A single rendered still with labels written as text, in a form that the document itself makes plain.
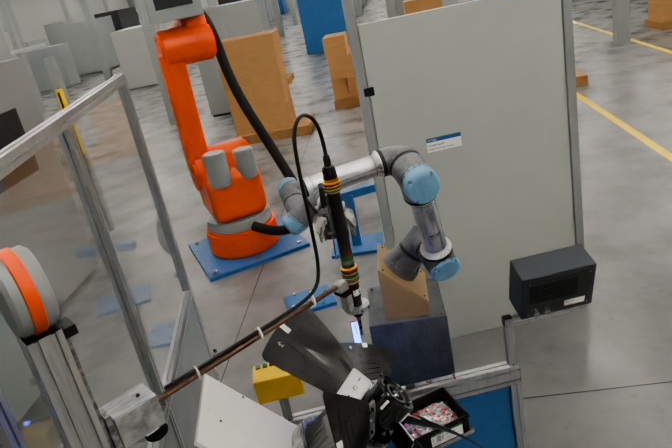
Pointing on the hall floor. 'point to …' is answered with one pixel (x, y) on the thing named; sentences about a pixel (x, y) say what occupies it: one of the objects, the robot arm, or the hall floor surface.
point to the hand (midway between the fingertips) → (336, 226)
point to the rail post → (518, 416)
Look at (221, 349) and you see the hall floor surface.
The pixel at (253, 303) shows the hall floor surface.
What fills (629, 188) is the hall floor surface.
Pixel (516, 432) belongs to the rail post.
